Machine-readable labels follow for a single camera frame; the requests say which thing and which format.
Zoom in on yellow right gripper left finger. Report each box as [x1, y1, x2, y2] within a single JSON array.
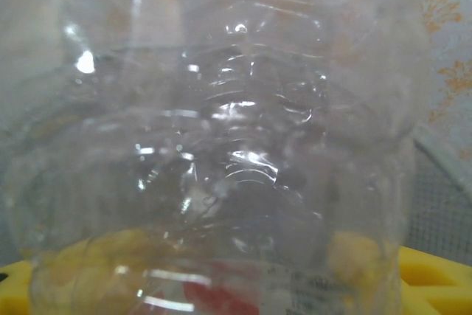
[[0, 231, 178, 315]]

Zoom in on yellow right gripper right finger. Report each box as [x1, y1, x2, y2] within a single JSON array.
[[330, 232, 472, 315]]

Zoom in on clear plastic bottle printed label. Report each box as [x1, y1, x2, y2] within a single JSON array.
[[0, 0, 436, 315]]

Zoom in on grey metal mesh bin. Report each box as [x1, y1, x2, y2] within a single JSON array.
[[401, 130, 472, 268]]

